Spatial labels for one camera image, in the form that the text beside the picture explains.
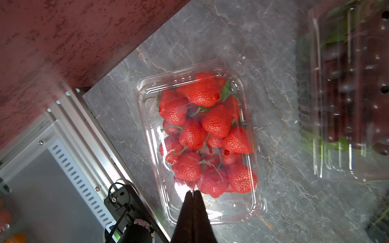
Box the clear box dark grapes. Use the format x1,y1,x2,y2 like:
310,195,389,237
296,1,389,182

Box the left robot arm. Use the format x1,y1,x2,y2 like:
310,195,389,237
119,190,217,243

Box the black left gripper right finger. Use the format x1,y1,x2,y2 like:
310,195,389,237
193,190,217,243

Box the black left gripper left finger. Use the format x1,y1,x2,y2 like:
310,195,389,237
171,191,194,243

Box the clear box strawberries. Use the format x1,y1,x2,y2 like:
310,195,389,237
136,59,267,224

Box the aluminium front rail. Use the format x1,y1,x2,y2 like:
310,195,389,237
1,91,170,243

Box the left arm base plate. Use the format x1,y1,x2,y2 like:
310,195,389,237
103,182,170,243

